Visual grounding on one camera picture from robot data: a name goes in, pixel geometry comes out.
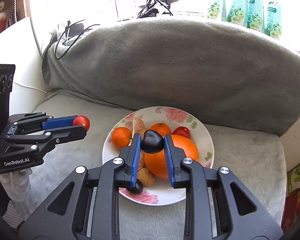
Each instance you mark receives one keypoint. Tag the brown longan fruit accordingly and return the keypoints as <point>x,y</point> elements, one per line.
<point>146,177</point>

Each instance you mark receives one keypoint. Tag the white cabinet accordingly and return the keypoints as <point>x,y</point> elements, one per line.
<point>18,46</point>

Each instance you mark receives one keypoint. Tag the small tangerine with stem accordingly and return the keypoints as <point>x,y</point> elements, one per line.
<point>162,128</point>

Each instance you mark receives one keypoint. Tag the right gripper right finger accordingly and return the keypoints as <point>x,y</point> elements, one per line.
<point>219,205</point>

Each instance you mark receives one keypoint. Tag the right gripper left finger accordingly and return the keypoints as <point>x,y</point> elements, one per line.
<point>86,197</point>

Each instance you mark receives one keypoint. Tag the left white gloved hand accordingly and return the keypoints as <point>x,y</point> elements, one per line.
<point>16,184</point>

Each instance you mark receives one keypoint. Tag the large orange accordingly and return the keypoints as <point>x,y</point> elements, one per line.
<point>167,162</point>

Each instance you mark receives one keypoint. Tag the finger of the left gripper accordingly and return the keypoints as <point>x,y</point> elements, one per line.
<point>52,123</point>
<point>63,135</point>

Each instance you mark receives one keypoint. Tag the peeled pomelo segment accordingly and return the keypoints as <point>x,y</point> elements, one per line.
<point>138,126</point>

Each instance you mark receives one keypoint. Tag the grey blanket backrest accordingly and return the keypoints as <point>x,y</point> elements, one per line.
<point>223,74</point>

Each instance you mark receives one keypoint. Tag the floral refill pouch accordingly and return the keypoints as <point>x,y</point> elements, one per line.
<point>272,19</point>
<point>254,15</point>
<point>216,10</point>
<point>237,12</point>

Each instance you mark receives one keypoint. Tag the dark plum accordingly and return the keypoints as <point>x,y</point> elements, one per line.
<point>137,188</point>
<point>152,142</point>

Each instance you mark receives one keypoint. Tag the floral white plate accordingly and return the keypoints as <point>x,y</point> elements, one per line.
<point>161,193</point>

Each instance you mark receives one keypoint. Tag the red cherry tomato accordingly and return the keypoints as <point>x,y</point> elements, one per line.
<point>82,121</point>
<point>182,131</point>

